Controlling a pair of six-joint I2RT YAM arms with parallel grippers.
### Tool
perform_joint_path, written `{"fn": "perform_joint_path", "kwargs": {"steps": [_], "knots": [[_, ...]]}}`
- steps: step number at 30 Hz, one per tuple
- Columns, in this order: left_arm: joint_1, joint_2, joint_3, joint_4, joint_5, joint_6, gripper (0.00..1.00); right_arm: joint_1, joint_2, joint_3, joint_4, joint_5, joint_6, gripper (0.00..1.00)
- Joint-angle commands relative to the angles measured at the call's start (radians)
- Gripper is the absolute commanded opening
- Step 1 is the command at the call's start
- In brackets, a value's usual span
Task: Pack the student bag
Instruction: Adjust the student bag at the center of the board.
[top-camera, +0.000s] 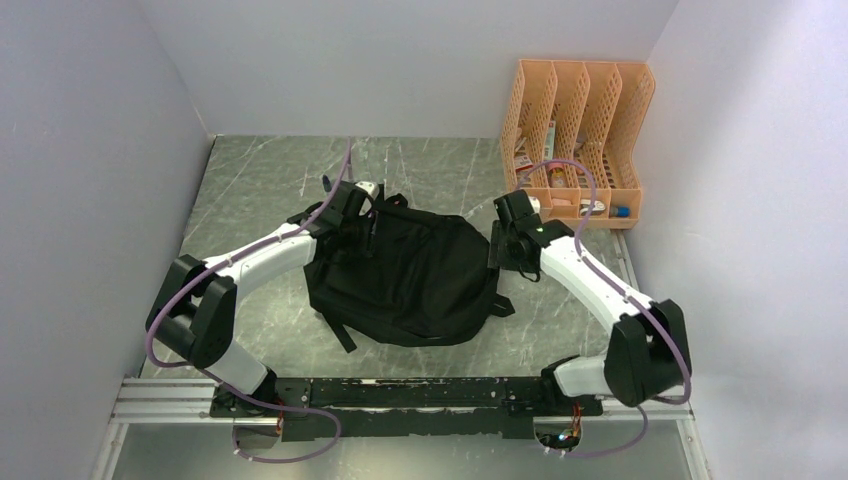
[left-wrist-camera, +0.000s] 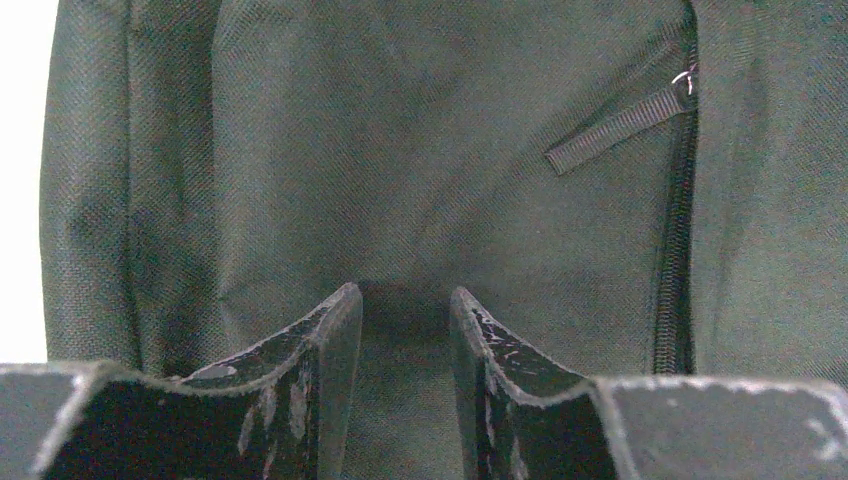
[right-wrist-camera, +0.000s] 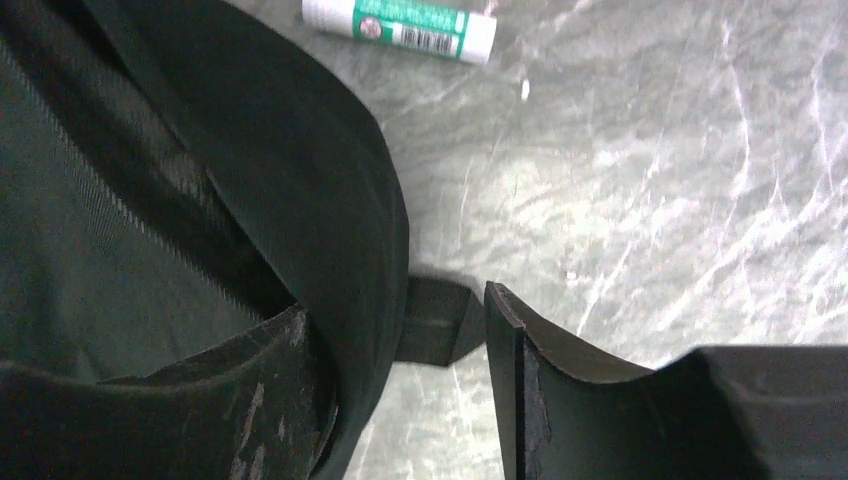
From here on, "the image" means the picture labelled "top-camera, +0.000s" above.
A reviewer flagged black student backpack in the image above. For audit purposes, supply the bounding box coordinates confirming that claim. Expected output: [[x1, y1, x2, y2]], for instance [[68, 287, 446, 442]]
[[303, 194, 515, 353]]

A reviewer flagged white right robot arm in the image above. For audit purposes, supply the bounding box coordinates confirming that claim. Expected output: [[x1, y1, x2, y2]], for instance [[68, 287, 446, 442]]
[[490, 190, 692, 414]]

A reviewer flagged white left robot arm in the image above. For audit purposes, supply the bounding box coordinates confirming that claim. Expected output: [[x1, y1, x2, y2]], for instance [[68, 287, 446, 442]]
[[145, 181, 381, 416]]

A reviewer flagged white red staples box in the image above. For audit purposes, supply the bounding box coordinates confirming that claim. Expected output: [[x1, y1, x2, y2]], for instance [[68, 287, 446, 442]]
[[513, 153, 534, 174]]

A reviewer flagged pink bottle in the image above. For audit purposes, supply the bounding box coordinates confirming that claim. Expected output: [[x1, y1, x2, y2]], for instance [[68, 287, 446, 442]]
[[547, 164, 568, 188]]

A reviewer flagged white stapler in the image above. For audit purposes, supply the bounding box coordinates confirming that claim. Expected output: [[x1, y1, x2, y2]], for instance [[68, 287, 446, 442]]
[[578, 199, 607, 217]]

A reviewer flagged grey blue sharpener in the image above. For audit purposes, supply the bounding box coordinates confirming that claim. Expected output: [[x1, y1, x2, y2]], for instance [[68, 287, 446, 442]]
[[609, 206, 631, 218]]

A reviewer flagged tall white green box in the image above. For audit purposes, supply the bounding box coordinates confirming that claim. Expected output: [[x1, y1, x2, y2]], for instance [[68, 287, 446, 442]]
[[543, 119, 556, 161]]

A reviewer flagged orange plastic desk organizer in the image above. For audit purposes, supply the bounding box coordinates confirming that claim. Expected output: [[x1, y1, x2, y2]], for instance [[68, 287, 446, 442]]
[[500, 59, 656, 230]]

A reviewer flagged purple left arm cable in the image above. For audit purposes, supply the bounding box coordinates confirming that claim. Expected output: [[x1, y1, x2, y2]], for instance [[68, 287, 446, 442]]
[[144, 136, 342, 465]]

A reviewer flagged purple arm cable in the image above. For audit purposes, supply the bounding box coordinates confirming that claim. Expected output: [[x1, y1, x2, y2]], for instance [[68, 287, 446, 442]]
[[516, 160, 693, 460], [144, 136, 342, 465]]

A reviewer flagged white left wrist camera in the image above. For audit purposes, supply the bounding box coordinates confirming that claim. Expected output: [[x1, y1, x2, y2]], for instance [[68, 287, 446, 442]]
[[355, 181, 380, 199]]

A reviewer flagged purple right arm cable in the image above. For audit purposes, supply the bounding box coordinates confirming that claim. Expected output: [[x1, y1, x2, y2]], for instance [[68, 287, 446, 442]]
[[516, 160, 693, 460]]

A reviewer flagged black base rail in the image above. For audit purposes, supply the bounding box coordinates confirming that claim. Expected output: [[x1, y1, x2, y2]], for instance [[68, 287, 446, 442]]
[[209, 376, 603, 442]]

